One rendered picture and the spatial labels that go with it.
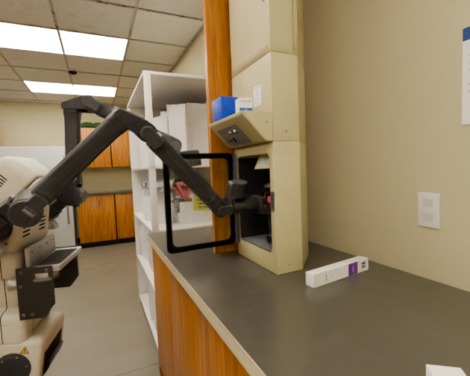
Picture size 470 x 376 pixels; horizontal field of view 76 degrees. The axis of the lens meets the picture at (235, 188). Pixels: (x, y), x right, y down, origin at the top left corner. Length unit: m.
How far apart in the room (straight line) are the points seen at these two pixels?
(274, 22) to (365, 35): 0.41
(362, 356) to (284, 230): 0.51
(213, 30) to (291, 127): 0.61
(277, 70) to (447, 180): 0.64
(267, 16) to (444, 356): 1.05
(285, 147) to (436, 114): 0.48
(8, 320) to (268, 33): 1.24
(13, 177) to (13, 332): 0.48
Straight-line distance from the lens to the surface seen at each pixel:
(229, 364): 0.92
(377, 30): 1.37
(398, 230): 1.26
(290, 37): 1.19
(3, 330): 1.24
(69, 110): 1.40
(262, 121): 1.03
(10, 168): 1.13
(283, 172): 1.06
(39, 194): 0.95
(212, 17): 1.50
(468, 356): 0.81
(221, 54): 1.45
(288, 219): 1.09
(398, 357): 0.75
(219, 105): 1.20
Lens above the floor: 1.32
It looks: 4 degrees down
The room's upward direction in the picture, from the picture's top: 2 degrees counter-clockwise
